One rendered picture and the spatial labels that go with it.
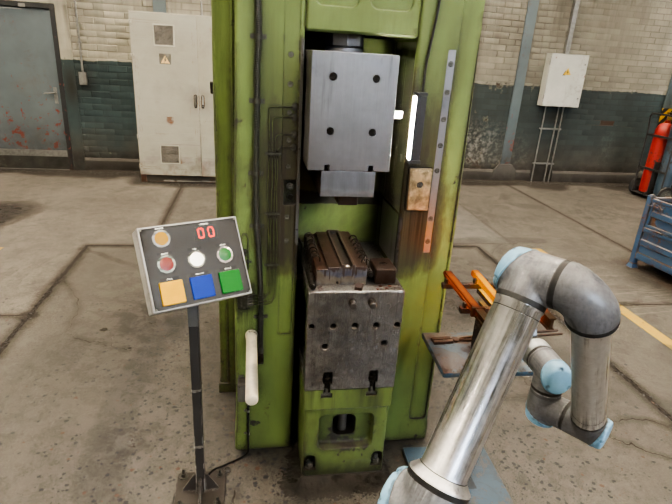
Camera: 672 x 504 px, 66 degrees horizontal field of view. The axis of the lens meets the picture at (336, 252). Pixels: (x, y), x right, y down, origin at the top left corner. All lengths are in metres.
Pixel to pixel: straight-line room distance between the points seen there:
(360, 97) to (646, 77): 8.23
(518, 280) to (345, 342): 1.00
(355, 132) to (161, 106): 5.50
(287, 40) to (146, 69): 5.34
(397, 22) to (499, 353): 1.25
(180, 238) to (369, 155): 0.72
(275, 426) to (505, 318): 1.55
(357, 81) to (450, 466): 1.23
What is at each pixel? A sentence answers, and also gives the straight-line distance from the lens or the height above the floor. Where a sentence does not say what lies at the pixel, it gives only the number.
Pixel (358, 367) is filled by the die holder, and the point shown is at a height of 0.57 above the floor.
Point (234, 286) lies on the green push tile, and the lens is 1.81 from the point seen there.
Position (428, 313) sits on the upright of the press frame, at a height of 0.70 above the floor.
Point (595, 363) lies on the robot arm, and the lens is 1.38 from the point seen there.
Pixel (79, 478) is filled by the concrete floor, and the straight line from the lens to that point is 2.65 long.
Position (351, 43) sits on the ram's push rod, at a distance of 2.03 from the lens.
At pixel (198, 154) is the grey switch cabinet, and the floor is 0.40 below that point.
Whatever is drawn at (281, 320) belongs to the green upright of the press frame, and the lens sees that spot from 2.23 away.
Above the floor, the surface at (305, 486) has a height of 0.00.
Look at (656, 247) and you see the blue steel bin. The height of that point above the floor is 0.28.
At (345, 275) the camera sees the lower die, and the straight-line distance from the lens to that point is 2.01.
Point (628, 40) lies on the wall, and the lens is 9.56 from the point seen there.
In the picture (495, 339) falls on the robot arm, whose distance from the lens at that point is 1.22.
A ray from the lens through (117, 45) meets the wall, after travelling 7.92.
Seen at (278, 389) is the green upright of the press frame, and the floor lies 0.34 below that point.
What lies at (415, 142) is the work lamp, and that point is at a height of 1.46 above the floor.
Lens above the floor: 1.76
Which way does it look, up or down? 21 degrees down
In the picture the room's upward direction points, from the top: 4 degrees clockwise
